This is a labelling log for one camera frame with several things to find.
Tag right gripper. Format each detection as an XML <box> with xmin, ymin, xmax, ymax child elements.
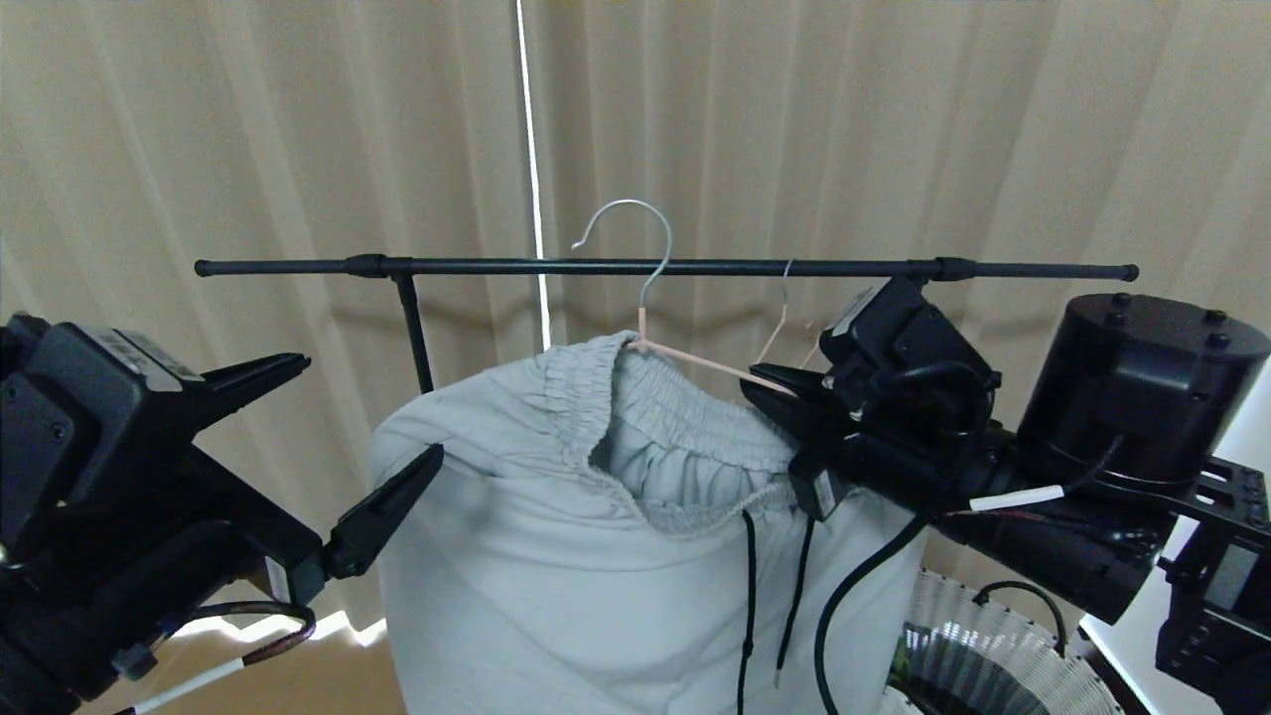
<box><xmin>740</xmin><ymin>362</ymin><xmax>1004</xmax><ymax>522</ymax></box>

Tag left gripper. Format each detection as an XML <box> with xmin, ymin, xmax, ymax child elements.
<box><xmin>40</xmin><ymin>353</ymin><xmax>445</xmax><ymax>646</ymax></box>

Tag pink clothes hanger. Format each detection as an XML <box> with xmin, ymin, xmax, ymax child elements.
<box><xmin>755</xmin><ymin>258</ymin><xmax>825</xmax><ymax>370</ymax></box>
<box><xmin>571</xmin><ymin>199</ymin><xmax>801</xmax><ymax>398</ymax></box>

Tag pale grey shorts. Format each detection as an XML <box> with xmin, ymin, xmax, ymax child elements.
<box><xmin>367</xmin><ymin>331</ymin><xmax>929</xmax><ymax>715</ymax></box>

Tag black clothes rack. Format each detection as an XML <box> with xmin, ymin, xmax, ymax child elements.
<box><xmin>194</xmin><ymin>255</ymin><xmax>1140</xmax><ymax>395</ymax></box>

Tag white laundry basket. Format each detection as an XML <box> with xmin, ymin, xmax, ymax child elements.
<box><xmin>879</xmin><ymin>568</ymin><xmax>1125</xmax><ymax>715</ymax></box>

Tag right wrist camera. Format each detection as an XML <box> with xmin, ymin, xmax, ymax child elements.
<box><xmin>819</xmin><ymin>278</ymin><xmax>1001</xmax><ymax>423</ymax></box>

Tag black cable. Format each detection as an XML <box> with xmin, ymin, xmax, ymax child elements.
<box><xmin>814</xmin><ymin>360</ymin><xmax>999</xmax><ymax>715</ymax></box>

